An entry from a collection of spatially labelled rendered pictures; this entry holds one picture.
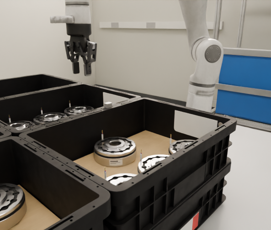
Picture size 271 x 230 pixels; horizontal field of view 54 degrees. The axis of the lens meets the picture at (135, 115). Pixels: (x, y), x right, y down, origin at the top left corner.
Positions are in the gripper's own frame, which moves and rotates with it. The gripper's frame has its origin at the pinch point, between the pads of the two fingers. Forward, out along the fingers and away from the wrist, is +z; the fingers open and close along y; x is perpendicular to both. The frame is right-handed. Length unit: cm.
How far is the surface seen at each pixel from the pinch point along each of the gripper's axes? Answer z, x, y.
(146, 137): 17.2, -2.9, -24.8
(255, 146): 30, -47, -42
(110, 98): 10.1, -7.2, -5.2
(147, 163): 14.0, 12.7, -38.4
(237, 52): 10, -181, 22
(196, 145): 7, 11, -49
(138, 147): 17.2, 3.3, -27.5
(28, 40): 8, -130, 294
